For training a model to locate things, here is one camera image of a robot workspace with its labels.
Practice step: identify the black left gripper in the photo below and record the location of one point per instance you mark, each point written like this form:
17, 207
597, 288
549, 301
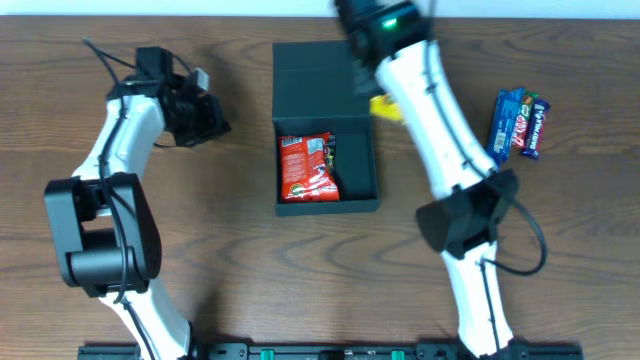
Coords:
201, 120

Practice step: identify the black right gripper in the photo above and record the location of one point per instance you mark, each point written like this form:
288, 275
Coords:
363, 73

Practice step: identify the yellow snack bag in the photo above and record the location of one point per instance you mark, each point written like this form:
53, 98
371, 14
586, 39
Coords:
384, 107

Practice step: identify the dark green box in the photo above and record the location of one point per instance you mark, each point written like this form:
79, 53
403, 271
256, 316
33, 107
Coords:
316, 90

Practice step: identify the Haribo candy bag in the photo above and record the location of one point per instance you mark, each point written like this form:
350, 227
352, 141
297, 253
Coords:
329, 153

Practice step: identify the red snack bag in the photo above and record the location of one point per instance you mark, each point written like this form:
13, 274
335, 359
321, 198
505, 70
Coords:
304, 177

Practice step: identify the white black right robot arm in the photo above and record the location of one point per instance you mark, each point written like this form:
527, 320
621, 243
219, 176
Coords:
395, 44

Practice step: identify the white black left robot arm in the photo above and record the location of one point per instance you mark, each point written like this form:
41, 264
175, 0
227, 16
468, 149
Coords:
105, 237

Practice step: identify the blue wrapped biscuit bar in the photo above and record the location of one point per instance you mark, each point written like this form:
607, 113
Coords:
504, 118

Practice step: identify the red KitKat bar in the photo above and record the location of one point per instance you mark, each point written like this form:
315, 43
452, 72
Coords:
521, 122

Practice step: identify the purple Dairy Milk bar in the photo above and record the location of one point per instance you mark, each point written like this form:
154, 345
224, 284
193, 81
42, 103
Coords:
539, 112

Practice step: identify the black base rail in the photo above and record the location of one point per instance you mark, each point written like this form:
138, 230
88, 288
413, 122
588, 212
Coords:
421, 351

